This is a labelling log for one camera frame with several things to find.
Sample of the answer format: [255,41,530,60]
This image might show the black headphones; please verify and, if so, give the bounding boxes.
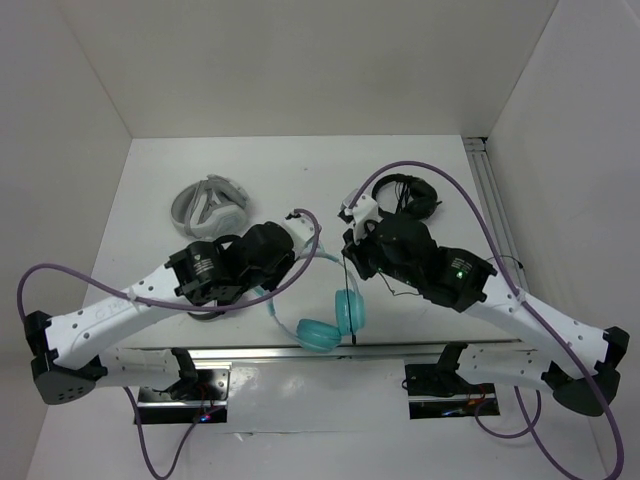
[371,174,441,221]
[188,294,242,322]

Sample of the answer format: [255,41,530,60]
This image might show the white grey gaming headset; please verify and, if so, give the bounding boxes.
[170,175,250,240]

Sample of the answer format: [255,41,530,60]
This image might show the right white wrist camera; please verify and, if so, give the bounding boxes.
[338,193,381,244]

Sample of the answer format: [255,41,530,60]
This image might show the purple cable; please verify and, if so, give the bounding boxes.
[17,208,324,331]
[349,160,626,480]

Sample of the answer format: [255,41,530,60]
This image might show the aluminium front rail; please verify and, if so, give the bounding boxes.
[119,335,501,365]

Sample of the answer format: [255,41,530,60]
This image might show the black headphones back right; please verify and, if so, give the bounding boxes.
[371,174,441,221]

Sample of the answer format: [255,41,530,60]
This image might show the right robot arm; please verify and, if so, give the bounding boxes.
[342,216,629,417]

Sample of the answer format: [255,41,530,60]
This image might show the aluminium side rail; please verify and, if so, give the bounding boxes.
[462,137,528,287]

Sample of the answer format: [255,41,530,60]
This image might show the thin black headphone cable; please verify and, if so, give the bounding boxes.
[341,254,524,345]

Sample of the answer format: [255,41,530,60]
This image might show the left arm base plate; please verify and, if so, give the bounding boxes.
[136,362,231,425]

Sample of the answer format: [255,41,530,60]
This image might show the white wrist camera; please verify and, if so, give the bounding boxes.
[280,212,320,258]
[338,193,381,244]

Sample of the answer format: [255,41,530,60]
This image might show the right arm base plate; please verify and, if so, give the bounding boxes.
[401,364,500,420]

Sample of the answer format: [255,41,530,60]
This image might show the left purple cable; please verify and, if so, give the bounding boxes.
[17,208,324,331]

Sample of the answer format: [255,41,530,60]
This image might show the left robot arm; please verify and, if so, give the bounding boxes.
[24,222,306,405]

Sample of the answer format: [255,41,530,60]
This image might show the teal cat-ear headphones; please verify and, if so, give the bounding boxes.
[229,245,372,353]

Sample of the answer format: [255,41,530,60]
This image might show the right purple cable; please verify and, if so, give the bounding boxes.
[349,160,626,480]

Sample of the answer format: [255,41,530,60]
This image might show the black headphones front left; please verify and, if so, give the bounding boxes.
[188,294,242,322]

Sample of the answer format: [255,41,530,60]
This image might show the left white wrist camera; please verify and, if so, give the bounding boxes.
[280,212,320,258]

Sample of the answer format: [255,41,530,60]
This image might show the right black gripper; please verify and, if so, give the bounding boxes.
[341,216,419,286]

